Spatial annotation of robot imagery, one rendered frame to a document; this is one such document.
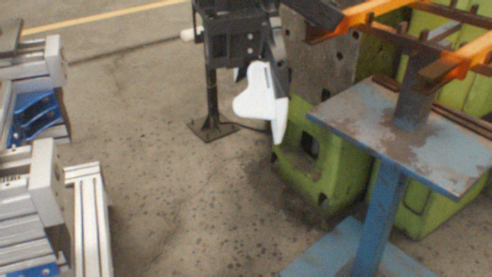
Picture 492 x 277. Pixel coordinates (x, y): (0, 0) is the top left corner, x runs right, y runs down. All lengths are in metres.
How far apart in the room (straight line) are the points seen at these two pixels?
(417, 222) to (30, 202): 1.27
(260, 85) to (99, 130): 1.80
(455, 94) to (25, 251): 1.14
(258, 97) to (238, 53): 0.05
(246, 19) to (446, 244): 1.42
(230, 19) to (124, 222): 1.35
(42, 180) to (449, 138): 0.85
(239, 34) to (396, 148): 0.61
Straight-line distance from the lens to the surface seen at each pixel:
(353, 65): 1.23
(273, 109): 0.44
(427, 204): 1.54
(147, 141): 2.05
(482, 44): 0.82
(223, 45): 0.43
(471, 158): 1.00
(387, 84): 1.18
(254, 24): 0.43
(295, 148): 1.68
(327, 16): 0.47
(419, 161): 0.95
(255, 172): 1.82
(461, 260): 1.70
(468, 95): 1.30
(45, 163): 0.76
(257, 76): 0.44
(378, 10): 0.94
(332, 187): 1.53
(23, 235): 0.79
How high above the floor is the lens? 1.22
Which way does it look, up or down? 37 degrees down
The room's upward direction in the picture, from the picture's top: straight up
